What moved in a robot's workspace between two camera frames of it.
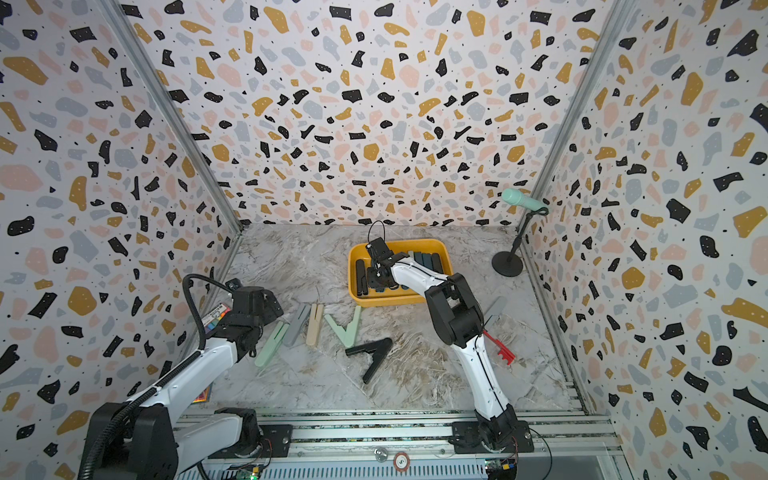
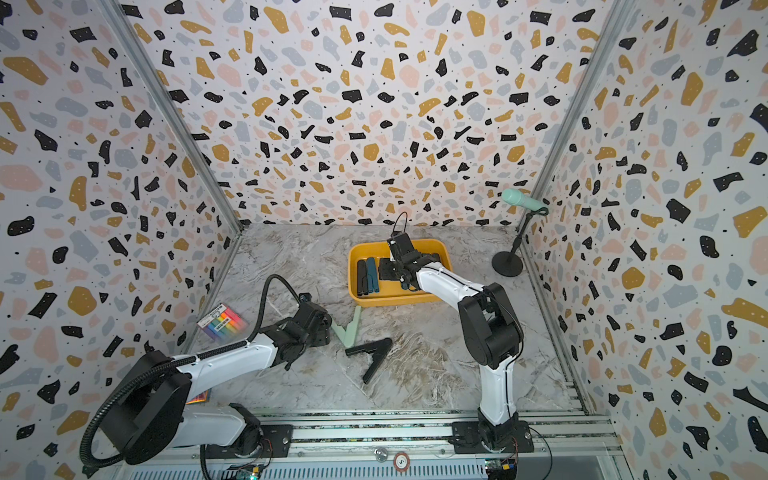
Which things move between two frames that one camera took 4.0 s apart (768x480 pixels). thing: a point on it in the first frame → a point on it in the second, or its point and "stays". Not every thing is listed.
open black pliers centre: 378,348 stays
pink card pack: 204,396 stays
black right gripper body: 374,277 → 401,269
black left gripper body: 272,313 → 323,338
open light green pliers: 346,335 stays
